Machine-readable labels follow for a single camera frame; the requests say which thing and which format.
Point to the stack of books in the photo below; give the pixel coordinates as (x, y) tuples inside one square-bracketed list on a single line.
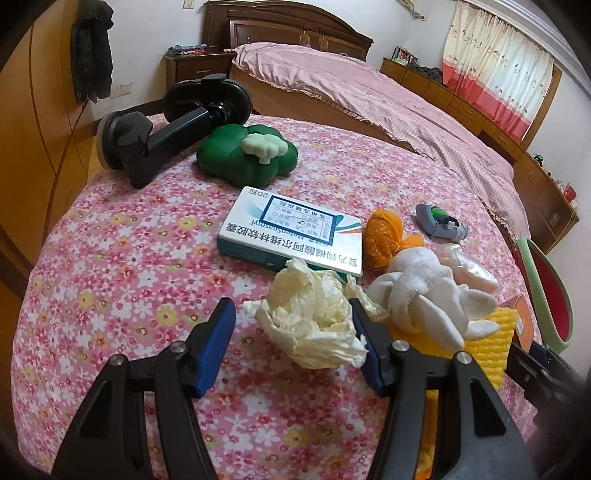
[(187, 48)]

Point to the white and red curtain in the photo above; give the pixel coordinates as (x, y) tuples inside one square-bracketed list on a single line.
[(489, 60)]

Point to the orange mesh bag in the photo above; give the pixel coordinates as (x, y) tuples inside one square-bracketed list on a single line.
[(381, 240)]

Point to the dark wooden nightstand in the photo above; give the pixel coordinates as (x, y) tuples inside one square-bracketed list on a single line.
[(194, 69)]

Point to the orange cardboard box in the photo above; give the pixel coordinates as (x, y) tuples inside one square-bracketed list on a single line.
[(524, 323)]

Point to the black suction mount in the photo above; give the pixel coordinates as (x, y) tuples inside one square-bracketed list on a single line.
[(171, 131)]

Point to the black hanging jacket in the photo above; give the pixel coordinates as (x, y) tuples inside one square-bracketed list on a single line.
[(92, 55)]

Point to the yellow foam fruit net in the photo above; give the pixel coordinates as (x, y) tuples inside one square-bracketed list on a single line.
[(489, 346)]

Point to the white wall socket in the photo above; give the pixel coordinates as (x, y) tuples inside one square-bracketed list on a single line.
[(126, 89)]

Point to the long wooden cabinet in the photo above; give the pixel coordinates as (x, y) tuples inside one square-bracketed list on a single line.
[(461, 106)]

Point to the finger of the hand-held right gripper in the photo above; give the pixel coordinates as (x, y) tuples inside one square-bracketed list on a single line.
[(540, 378)]

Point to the bed with pink cover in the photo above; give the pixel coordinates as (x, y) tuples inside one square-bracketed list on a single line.
[(369, 92)]

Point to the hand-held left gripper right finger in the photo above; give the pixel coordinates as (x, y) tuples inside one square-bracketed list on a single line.
[(373, 353)]

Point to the red bin with green rim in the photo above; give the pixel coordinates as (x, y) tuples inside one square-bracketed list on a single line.
[(554, 295)]

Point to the pink floral tablecloth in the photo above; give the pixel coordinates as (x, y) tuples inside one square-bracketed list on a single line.
[(138, 277)]

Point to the row of books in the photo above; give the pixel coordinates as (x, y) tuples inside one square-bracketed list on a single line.
[(404, 55)]

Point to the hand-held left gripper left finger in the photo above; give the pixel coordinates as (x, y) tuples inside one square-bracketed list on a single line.
[(213, 346)]

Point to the dark wooden bed frame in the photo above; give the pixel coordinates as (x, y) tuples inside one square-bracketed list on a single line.
[(277, 23)]

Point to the wooden wardrobe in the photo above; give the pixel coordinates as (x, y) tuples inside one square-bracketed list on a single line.
[(37, 115)]

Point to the dark clothes pile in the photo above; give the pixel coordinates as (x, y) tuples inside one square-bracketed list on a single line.
[(427, 74)]

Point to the green clover-shaped toy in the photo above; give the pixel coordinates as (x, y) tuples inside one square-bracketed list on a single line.
[(231, 157)]

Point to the cream tissue paper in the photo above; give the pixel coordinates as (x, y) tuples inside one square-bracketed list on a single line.
[(309, 314)]

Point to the white and blue medicine box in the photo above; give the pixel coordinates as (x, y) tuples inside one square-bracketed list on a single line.
[(286, 230)]

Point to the clear plastic bag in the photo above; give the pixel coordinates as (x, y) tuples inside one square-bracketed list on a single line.
[(475, 272)]

